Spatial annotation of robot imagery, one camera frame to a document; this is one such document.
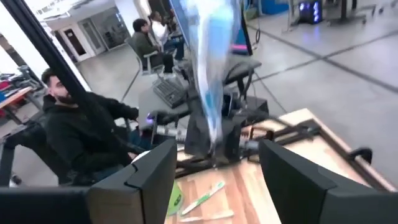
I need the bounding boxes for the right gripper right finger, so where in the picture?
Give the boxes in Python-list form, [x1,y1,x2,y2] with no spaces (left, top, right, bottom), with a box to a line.
[259,139,398,224]

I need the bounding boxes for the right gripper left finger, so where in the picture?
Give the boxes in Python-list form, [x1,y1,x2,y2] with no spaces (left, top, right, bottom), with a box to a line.
[88,139,178,224]

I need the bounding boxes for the blue white toothbrush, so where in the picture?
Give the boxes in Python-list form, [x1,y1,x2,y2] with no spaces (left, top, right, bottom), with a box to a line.
[185,0,244,167]

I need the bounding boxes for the green disinfecting wipes canister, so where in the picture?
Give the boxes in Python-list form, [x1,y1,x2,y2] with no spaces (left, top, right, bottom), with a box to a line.
[130,150,184,217]

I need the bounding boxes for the black keyboard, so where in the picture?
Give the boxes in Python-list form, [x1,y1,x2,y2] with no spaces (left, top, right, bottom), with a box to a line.
[152,77,190,110]

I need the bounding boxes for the green white wrapped toothbrush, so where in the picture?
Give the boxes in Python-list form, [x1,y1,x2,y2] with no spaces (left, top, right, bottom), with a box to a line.
[181,181,226,216]

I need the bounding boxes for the person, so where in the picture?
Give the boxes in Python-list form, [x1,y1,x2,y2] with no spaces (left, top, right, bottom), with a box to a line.
[148,11,187,62]
[41,67,154,185]
[131,17,175,75]

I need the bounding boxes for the monitor with blue screen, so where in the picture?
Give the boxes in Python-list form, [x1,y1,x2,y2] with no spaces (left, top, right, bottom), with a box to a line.
[169,0,254,57]

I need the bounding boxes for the black office chair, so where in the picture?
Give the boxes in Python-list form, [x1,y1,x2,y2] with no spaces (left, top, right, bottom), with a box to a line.
[0,119,75,187]

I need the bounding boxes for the white cabinet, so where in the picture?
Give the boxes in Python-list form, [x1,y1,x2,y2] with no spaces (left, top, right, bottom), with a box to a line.
[57,17,108,62]

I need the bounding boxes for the black computer tower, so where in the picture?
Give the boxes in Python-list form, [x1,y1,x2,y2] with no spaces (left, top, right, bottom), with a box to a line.
[297,0,325,26]

